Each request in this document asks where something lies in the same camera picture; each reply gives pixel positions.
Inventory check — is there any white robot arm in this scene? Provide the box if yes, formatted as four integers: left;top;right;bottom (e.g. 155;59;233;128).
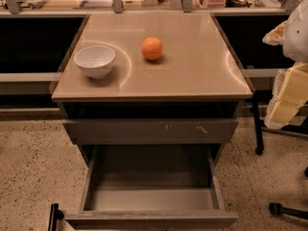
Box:
263;0;308;129

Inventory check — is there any white bowl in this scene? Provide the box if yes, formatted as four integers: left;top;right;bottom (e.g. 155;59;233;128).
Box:
74;45;116;79

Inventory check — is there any orange ball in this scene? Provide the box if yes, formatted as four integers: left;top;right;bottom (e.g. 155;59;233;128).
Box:
141;37;163;61

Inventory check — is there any black table leg with caster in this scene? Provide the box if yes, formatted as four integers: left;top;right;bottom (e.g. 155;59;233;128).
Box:
250;94;308;155

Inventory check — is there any black stand leg left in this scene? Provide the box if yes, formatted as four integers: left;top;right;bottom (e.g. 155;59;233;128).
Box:
47;203;64;231

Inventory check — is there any black caster leg right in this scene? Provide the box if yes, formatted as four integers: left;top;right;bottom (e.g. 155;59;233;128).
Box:
269;202;308;219

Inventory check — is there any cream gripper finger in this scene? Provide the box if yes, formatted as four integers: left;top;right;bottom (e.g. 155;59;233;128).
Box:
265;63;308;129
262;21;287;46

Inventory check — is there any grey drawer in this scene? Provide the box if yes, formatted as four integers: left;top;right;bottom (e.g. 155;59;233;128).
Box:
66;145;238;230
64;118;238;144

